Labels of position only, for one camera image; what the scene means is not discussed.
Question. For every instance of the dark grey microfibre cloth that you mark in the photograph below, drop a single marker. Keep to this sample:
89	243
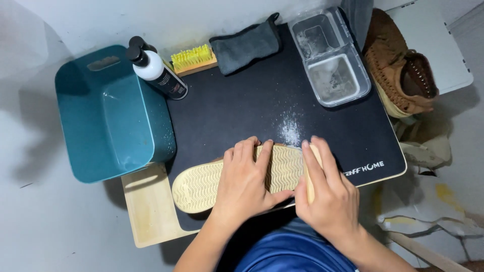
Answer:
245	47

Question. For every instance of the white foam spill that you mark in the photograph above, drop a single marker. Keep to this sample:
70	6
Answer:
290	128

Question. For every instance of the person's blue shorts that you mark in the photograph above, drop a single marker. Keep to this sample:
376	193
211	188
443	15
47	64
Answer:
291	247

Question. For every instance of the clear plastic two-compartment container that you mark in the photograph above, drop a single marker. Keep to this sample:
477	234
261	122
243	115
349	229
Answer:
329	56

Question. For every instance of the white cleaner bottle black cap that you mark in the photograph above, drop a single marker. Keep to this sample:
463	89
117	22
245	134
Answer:
158	71

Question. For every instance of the small wooden table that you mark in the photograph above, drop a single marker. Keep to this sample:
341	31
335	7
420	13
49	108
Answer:
151	206

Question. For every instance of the yellow bristle wooden brush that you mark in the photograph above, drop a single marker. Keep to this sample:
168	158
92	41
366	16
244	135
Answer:
193	59

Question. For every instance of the person's left hand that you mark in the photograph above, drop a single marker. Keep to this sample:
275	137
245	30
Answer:
242	181

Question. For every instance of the person's right hand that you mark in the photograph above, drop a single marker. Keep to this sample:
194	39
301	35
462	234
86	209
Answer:
332	200

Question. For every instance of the white board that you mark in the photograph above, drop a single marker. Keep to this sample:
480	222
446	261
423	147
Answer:
431	45

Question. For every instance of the brown knitted shoe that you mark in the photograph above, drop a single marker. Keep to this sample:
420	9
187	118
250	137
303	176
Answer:
397	71

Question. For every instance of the black desk mat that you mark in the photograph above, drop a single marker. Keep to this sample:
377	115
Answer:
272	102

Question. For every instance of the teal plastic basin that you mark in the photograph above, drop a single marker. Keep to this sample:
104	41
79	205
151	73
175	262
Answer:
106	117

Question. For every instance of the brown shoe with tan sole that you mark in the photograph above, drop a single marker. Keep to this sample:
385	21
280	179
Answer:
196	181

